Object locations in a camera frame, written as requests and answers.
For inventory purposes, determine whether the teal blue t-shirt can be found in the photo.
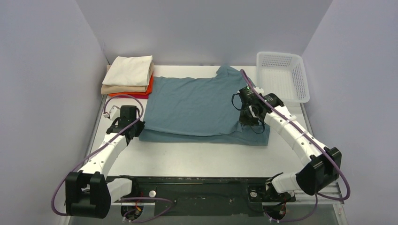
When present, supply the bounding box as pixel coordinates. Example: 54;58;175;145
139;66;270;146

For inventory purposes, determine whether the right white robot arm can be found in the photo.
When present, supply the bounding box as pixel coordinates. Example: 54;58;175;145
236;86;342;201

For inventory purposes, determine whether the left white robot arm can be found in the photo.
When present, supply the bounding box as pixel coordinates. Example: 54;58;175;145
65;105;145;218

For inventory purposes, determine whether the folded magenta t-shirt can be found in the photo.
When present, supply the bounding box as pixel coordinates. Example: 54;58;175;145
112;94;149;99

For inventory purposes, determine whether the folded beige t-shirt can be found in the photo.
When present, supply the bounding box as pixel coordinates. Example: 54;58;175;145
100;63;154;95

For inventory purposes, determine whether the folded orange t-shirt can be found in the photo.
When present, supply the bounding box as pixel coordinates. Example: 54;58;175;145
107;75;153;97

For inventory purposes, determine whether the folded cream t-shirt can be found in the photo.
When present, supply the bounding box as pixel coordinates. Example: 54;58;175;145
102;55;153;87

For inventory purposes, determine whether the white plastic laundry basket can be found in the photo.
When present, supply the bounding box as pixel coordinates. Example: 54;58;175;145
256;52;310;103

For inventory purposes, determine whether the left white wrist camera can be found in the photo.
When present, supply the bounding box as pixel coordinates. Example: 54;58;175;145
103;105;120;120

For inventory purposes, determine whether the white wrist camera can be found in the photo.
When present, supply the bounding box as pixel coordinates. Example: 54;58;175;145
103;105;120;120
254;87;264;96

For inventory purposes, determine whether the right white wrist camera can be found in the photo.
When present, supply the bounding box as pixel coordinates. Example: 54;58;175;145
254;87;264;96

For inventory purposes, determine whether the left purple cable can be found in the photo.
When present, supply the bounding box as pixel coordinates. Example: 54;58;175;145
50;94;145;217

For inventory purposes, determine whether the purple cable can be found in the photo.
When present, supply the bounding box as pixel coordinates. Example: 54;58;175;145
50;94;145;217
240;68;351;202

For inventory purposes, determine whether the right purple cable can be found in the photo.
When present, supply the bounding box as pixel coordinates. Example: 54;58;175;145
240;68;351;202

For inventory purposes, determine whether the black metal base frame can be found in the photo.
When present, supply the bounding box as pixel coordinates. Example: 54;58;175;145
68;175;344;224

